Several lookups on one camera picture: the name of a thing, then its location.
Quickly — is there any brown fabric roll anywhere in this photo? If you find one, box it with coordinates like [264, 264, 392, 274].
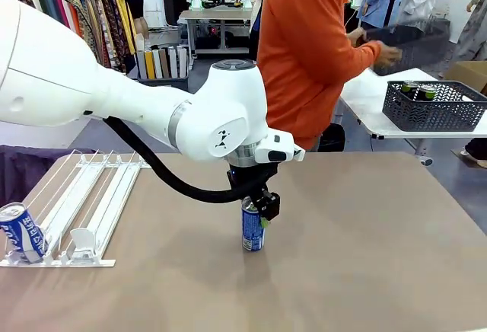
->
[158, 48, 170, 79]

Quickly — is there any white side table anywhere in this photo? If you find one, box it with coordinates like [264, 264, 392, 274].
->
[338, 67, 487, 158]

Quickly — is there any bystander's dark trouser leg and shoe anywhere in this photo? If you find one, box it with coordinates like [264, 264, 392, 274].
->
[450, 137, 487, 169]

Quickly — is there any brown cardboard box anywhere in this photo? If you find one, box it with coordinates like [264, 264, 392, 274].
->
[443, 60, 487, 96]

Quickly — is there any person's right hand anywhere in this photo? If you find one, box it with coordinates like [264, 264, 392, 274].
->
[374, 44, 403, 69]

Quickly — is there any dark purple cloth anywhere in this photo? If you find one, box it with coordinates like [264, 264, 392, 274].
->
[0, 144, 97, 206]

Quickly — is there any beige fabric roll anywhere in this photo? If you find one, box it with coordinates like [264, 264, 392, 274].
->
[177, 46, 189, 78]

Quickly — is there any grey plastic storage bin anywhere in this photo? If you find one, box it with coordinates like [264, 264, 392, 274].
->
[137, 76, 190, 93]

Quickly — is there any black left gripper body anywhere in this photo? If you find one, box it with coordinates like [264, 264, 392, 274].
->
[227, 162, 279, 199]

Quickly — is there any mannequin in grey dress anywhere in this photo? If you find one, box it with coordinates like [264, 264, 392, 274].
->
[454, 0, 487, 63]

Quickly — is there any rack of hanging colourful garments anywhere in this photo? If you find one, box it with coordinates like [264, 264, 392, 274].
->
[22, 0, 145, 76]

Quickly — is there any grey background work table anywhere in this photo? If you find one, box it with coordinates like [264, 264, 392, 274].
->
[177, 8, 255, 58]

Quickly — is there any yellow fabric roll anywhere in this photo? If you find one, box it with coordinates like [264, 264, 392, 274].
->
[145, 50, 156, 80]

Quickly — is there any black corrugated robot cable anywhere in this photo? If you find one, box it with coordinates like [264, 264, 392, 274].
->
[102, 115, 278, 205]

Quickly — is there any person torso in orange hoodie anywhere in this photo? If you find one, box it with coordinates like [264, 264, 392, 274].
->
[249, 0, 384, 153]

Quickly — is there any person's right forearm orange sleeve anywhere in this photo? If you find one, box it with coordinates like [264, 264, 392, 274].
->
[326, 39, 384, 95]

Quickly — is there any person's left hand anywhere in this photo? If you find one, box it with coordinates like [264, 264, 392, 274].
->
[346, 27, 369, 48]

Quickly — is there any blue-grey woven plastic basket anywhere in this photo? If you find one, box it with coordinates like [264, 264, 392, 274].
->
[361, 19, 452, 78]
[381, 79, 487, 133]

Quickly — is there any white wire can dispenser rack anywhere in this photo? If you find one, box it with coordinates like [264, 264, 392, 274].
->
[0, 148, 156, 269]

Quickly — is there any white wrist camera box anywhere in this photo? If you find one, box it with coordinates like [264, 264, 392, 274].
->
[253, 132, 306, 164]

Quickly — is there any white fabric roll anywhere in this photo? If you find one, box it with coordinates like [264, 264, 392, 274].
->
[168, 46, 179, 79]

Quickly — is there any black and green can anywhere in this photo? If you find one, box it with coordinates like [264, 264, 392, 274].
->
[417, 84, 438, 102]

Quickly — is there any blue Pocari Sweat can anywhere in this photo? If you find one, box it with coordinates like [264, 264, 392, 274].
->
[241, 196, 266, 253]
[0, 202, 49, 264]

